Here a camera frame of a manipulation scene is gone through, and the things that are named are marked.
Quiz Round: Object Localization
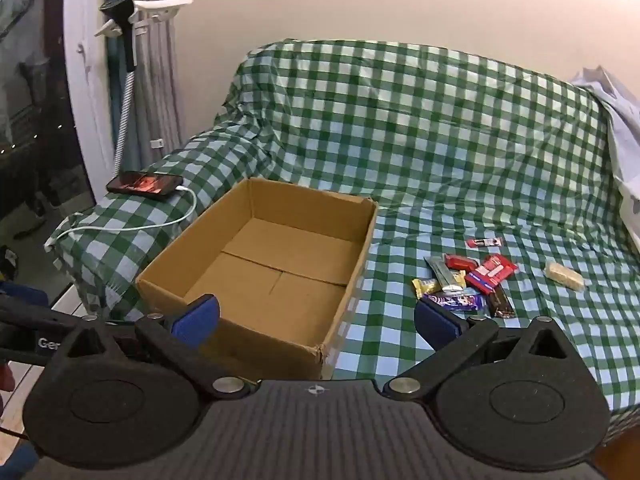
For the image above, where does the brown chocolate bar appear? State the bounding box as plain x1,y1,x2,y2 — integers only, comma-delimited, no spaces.
486,285,516,319

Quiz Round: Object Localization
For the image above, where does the white window frame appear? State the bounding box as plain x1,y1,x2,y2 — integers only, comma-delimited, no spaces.
62,0,121,206

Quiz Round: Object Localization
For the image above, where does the green checked sofa cover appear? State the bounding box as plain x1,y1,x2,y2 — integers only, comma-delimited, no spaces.
47,37,640,416

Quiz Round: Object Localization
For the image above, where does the red wafer packet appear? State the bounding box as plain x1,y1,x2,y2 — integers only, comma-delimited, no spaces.
465,254,519,293

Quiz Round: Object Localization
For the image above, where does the white printed cloth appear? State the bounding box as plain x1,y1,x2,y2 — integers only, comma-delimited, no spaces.
570,65,640,256

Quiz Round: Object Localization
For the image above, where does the yellow snack bar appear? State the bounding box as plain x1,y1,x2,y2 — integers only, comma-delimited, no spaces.
411,277,446,301

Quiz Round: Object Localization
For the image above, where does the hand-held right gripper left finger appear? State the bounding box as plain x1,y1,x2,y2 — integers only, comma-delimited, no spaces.
62,295,251,401

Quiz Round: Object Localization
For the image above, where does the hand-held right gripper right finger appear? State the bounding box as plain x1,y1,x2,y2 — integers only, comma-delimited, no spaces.
382,300,571,401

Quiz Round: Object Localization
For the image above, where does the gooseneck phone holder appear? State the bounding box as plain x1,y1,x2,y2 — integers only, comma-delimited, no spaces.
95,0,193,173

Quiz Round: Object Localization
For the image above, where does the silver snack bar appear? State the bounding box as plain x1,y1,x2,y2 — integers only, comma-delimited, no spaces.
424,255,466,293

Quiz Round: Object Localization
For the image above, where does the white charging cable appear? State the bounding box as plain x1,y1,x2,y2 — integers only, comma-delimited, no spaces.
44,185,198,253

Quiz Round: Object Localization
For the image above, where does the grey curtain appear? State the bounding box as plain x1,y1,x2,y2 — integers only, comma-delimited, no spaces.
102,0,183,161

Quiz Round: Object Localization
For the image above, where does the brown cardboard box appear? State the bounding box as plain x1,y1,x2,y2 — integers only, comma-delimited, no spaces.
135,176,379,381

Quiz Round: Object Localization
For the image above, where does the black smartphone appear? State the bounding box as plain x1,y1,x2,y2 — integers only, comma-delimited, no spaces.
106,170,185,202

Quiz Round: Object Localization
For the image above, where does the purple chocolate bar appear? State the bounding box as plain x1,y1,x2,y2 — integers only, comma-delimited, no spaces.
421,292,487,313

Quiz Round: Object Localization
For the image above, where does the pale rice cracker packet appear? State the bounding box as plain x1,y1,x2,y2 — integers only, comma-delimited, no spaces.
544,261,585,291

